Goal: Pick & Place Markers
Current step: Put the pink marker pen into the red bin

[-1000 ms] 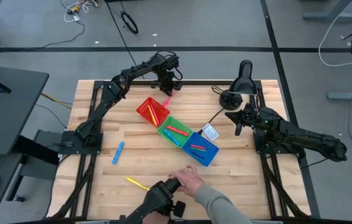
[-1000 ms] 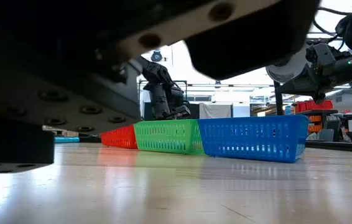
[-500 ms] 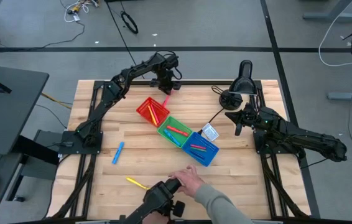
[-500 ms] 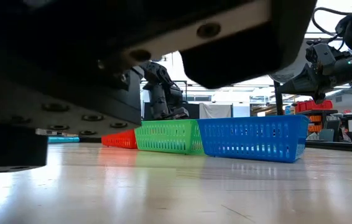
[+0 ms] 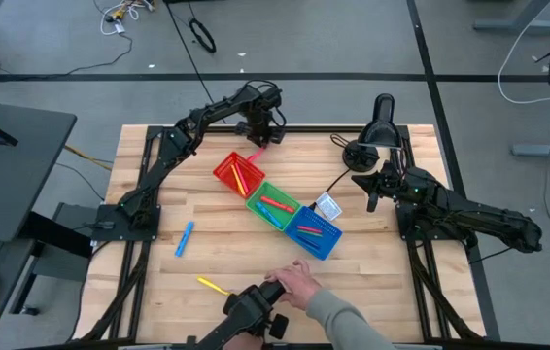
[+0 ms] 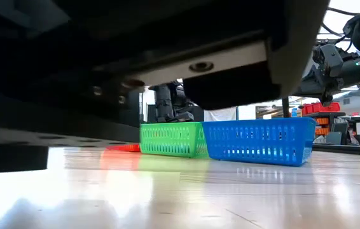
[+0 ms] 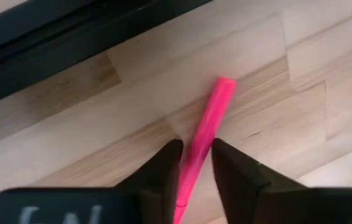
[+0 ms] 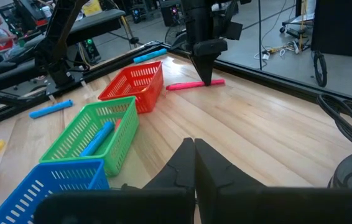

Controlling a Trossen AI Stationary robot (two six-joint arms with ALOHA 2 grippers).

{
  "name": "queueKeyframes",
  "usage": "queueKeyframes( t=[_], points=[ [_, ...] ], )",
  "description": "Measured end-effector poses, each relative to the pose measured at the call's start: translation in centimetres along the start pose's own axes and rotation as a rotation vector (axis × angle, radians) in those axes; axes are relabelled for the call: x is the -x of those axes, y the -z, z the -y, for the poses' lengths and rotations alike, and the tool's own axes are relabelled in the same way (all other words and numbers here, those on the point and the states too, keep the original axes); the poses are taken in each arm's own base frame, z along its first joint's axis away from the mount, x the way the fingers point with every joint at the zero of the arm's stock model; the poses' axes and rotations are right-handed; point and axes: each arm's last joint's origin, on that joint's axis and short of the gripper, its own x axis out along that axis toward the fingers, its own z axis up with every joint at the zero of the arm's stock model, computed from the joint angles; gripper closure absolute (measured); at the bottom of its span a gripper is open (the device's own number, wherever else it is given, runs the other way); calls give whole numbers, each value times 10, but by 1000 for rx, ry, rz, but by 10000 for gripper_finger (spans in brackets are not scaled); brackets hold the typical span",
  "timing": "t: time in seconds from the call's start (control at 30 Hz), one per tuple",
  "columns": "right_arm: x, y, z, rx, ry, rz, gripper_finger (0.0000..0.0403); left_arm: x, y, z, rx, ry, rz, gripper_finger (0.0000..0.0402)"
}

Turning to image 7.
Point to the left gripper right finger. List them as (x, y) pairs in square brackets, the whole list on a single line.
[(272, 202)]

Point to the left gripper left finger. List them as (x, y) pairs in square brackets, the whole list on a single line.
[(101, 205)]

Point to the pink marker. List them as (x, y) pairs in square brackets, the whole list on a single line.
[(213, 112)]

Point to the black aluminium table frame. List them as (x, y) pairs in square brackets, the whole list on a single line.
[(39, 46)]

